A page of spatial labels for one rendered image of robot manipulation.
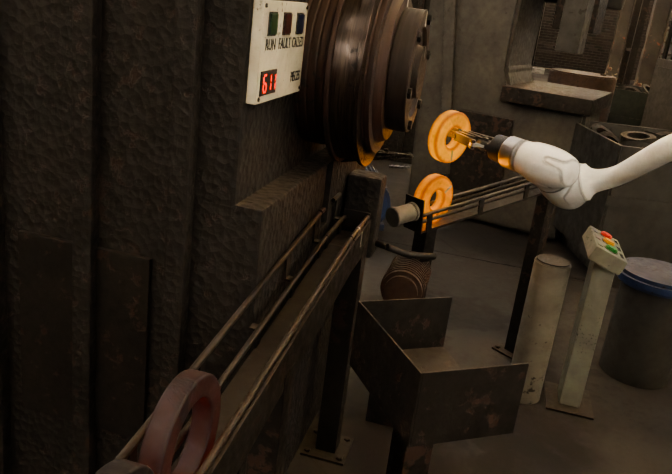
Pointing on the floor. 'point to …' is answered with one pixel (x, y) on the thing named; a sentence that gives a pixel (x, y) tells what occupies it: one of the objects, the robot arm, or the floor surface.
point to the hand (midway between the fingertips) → (451, 131)
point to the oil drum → (585, 83)
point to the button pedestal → (585, 329)
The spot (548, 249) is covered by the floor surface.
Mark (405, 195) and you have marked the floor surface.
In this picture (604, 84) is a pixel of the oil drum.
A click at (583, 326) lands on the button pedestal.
